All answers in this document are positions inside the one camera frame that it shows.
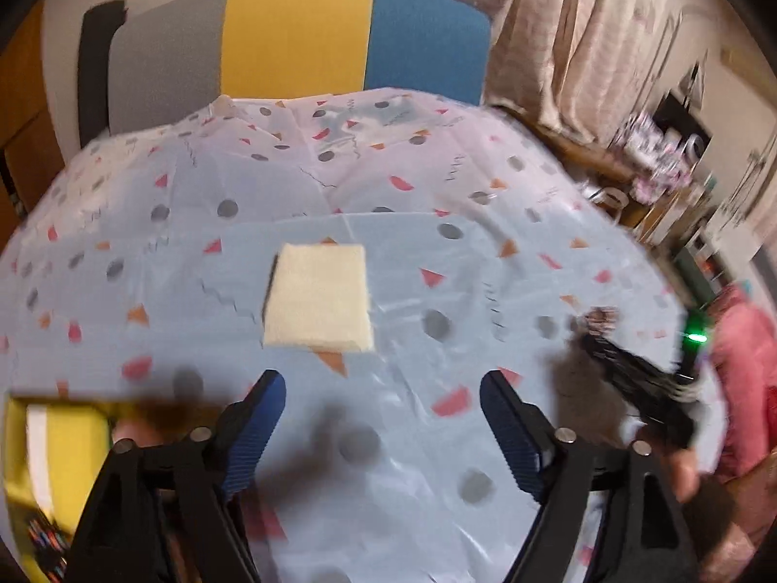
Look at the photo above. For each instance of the black box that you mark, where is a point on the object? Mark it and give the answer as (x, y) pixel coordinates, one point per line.
(680, 115)

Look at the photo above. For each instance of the printed light blue tablecloth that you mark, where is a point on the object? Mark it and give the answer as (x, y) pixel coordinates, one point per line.
(394, 224)

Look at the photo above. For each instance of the beige folded cloth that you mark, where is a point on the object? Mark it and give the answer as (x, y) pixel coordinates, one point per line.
(319, 297)

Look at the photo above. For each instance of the wooden side table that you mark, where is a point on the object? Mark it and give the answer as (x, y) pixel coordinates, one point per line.
(607, 158)

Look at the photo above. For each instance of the pink garment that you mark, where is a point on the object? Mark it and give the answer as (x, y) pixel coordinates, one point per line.
(746, 376)

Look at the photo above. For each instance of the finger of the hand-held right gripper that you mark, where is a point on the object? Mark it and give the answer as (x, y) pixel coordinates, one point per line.
(610, 358)

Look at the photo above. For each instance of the orange wooden cabinet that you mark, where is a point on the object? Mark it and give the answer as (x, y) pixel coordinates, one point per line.
(24, 103)

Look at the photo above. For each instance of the person's right forearm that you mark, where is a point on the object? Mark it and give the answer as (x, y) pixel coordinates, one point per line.
(734, 534)

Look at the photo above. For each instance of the patterned scrunchie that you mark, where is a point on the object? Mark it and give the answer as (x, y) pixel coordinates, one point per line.
(601, 317)

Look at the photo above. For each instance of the grey yellow blue chair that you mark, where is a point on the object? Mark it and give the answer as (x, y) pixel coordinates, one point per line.
(297, 36)

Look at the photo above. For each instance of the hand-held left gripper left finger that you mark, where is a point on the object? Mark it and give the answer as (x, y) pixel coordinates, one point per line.
(255, 431)

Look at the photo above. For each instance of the beige curtain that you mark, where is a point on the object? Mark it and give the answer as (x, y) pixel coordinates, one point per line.
(576, 42)

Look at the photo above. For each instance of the pile of patterned clothes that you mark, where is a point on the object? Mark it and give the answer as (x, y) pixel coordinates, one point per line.
(658, 155)

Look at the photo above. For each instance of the person's right hand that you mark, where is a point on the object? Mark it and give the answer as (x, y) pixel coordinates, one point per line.
(687, 477)

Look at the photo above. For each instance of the yellow storage box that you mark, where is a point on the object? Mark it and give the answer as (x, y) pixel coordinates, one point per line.
(73, 437)

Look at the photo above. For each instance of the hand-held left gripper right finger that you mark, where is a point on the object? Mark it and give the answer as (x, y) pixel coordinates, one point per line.
(510, 431)

